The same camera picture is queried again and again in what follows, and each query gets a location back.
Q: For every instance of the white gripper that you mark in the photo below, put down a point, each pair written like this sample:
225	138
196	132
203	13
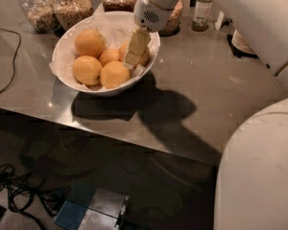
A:
149	16

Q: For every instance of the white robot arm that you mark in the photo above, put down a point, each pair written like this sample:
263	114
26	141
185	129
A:
252	182

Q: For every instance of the white paper bowl liner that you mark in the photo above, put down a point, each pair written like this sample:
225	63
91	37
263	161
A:
113	26

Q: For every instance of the white ceramic bowl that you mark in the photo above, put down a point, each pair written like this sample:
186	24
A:
64	71

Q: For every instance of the small orange in middle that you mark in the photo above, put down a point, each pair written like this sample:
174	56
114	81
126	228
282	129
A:
109	55

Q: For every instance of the glass cereal jar right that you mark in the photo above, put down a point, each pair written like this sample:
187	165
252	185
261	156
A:
173	22

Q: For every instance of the small glass bottle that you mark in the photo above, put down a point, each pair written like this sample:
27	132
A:
201	14

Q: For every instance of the white stand board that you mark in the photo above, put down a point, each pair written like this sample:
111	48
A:
221	21

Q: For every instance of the black plate tray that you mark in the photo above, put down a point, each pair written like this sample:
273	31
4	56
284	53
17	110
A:
236	52

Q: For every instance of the stack of white paper plates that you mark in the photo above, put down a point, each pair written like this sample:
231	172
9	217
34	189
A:
240	43

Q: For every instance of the glass cereal jar far left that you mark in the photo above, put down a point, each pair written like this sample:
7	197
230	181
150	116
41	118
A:
40	14

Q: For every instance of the blue and grey floor box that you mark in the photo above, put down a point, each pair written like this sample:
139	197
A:
90	208

